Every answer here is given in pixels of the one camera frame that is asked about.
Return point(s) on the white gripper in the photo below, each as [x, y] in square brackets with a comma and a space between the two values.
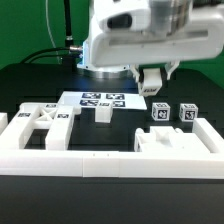
[153, 31]

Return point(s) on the white chair seat part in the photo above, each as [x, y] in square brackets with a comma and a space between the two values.
[168, 139]

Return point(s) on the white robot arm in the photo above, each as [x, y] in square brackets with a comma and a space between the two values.
[139, 32]

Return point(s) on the white sheet with markers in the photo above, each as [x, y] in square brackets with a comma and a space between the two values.
[91, 99]

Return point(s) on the white block left edge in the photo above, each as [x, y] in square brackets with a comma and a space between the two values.
[3, 121]

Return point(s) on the white U-shaped obstacle fence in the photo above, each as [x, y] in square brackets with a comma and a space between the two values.
[122, 164]

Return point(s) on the black hose upright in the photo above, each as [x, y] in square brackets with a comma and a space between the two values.
[68, 28]

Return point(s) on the white chair back frame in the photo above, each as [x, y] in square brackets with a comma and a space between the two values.
[57, 119]

